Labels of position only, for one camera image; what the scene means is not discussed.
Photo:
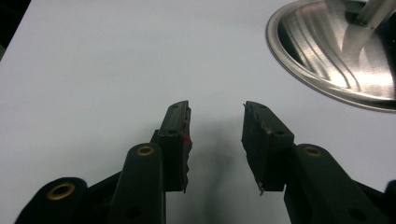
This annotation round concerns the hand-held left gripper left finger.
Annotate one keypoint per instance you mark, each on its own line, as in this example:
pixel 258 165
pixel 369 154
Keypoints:
pixel 146 186

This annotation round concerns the steel utensil rack stand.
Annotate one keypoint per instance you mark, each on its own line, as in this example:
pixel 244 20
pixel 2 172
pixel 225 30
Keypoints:
pixel 330 49

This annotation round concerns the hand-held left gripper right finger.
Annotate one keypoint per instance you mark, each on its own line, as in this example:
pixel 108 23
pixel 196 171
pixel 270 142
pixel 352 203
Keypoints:
pixel 267 155

